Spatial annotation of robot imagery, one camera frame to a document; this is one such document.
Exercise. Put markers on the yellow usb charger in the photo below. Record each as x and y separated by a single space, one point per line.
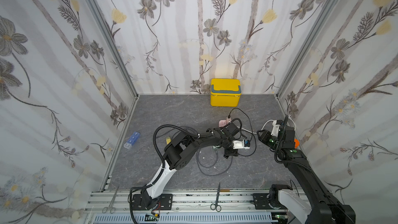
168 139

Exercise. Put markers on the orange cylindrical bottle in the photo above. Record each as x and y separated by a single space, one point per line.
296 143

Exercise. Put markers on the silver surgical scissors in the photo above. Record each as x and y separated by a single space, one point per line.
110 208

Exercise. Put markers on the blue transparent plastic case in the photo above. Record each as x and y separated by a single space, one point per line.
131 140

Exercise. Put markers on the yellow storage box grey handle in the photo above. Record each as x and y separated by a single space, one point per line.
225 92

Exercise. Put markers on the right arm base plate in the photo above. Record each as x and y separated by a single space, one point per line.
264 201

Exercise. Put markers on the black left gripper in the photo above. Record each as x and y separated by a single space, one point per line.
233 153

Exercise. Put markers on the white slotted cable duct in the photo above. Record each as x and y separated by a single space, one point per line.
188 218

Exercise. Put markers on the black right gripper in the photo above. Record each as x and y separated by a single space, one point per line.
264 135

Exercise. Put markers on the pink power strip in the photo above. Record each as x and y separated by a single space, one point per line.
222 123

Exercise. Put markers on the black handled scissors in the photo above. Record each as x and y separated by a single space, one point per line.
215 206

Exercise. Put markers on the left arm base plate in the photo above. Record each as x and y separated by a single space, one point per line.
143 202

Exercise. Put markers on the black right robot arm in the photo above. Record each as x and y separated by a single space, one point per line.
322 207

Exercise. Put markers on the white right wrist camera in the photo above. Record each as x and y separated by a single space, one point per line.
276 127

